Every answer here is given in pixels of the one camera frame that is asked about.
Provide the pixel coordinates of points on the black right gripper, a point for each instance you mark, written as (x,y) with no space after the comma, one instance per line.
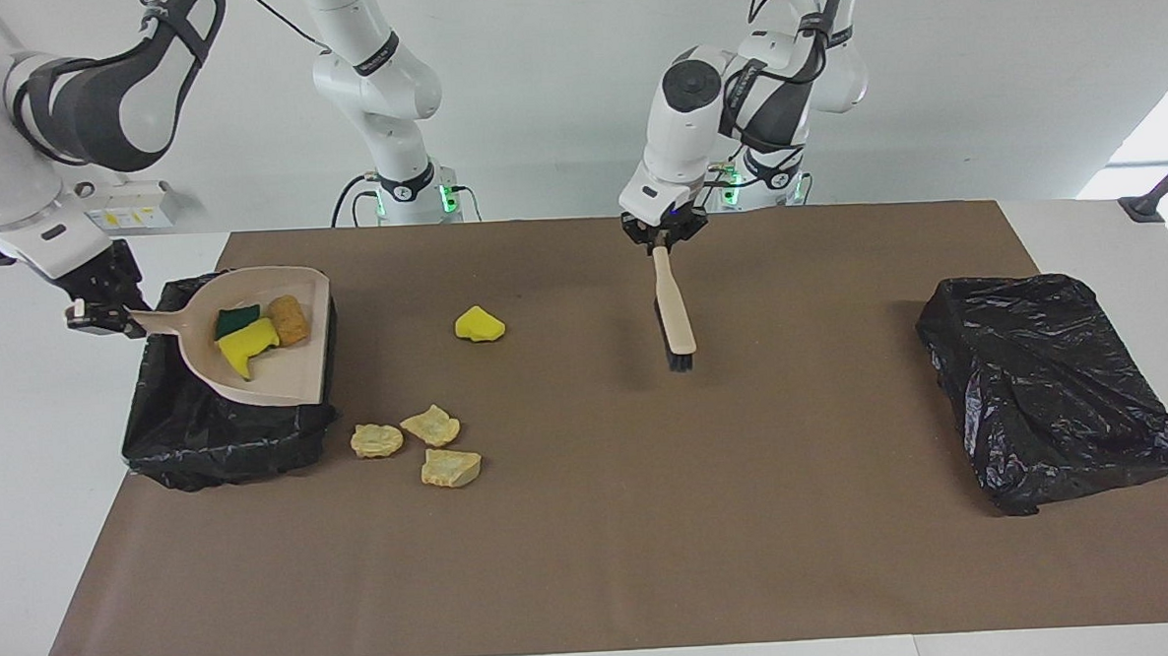
(104,275)

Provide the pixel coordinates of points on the tan paper scrap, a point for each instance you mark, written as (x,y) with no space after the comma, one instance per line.
(450,468)
(431,426)
(377,441)

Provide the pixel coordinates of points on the wide yellow green sponge piece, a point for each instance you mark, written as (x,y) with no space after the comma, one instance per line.
(248,348)

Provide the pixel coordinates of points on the pink plastic dustpan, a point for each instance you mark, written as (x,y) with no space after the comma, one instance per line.
(281,381)

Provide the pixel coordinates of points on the lumpy yellow sponge piece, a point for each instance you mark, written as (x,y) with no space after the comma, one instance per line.
(479,325)

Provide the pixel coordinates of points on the black camera stand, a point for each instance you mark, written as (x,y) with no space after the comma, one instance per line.
(1146,207)

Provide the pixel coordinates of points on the narrow yellow green sponge piece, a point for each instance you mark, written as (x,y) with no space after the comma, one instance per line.
(237,319)

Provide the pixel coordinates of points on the brown table mat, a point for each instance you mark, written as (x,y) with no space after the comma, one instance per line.
(595,584)

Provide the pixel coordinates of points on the white wall power outlet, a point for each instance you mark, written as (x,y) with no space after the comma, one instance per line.
(135,205)

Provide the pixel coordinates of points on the covered black plastic bag bin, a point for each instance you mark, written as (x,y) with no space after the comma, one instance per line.
(1050,387)

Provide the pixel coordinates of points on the brown nugget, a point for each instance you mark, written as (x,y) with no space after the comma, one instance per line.
(289,320)

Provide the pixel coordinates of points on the beige hand brush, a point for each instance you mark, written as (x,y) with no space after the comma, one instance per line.
(675,314)

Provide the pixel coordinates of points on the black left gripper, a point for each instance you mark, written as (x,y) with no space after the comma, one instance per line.
(663,226)

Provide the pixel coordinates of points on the open bin with black liner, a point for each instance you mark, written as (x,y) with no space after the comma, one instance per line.
(205,443)

